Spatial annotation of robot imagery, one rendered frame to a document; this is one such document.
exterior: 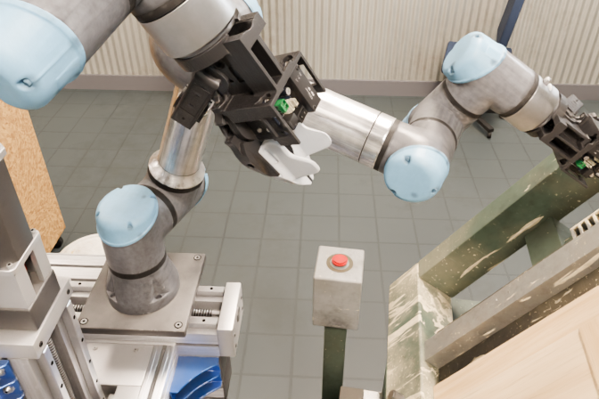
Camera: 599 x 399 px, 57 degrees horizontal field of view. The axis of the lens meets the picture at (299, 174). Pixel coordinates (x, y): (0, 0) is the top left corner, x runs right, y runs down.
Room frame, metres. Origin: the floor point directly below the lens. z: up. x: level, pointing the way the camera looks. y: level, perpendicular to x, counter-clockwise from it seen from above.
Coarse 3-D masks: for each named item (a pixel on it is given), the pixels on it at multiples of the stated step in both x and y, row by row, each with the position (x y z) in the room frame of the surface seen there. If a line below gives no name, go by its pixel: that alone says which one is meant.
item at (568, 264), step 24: (576, 240) 0.74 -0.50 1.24; (552, 264) 0.73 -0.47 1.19; (576, 264) 0.70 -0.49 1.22; (504, 288) 0.76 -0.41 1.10; (528, 288) 0.72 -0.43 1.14; (552, 288) 0.70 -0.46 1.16; (480, 312) 0.75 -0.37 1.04; (504, 312) 0.72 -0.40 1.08; (432, 336) 0.78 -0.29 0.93; (456, 336) 0.73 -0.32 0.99; (480, 336) 0.72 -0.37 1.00; (432, 360) 0.73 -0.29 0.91
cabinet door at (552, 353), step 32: (544, 320) 0.65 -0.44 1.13; (576, 320) 0.61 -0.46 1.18; (512, 352) 0.63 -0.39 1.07; (544, 352) 0.60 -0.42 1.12; (576, 352) 0.56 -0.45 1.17; (448, 384) 0.66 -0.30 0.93; (480, 384) 0.61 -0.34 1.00; (512, 384) 0.58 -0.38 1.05; (544, 384) 0.54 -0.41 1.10; (576, 384) 0.51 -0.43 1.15
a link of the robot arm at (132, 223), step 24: (120, 192) 0.85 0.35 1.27; (144, 192) 0.85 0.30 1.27; (96, 216) 0.80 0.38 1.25; (120, 216) 0.79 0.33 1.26; (144, 216) 0.79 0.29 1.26; (168, 216) 0.84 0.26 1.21; (120, 240) 0.76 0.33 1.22; (144, 240) 0.78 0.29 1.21; (120, 264) 0.76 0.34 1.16; (144, 264) 0.77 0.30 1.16
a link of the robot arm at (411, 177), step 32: (160, 64) 0.73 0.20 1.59; (320, 96) 0.66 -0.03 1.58; (320, 128) 0.63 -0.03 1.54; (352, 128) 0.62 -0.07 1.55; (384, 128) 0.62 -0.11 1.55; (416, 128) 0.63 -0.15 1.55; (448, 128) 0.65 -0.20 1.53; (384, 160) 0.59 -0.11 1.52; (416, 160) 0.56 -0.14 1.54; (448, 160) 0.60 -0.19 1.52; (416, 192) 0.56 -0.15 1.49
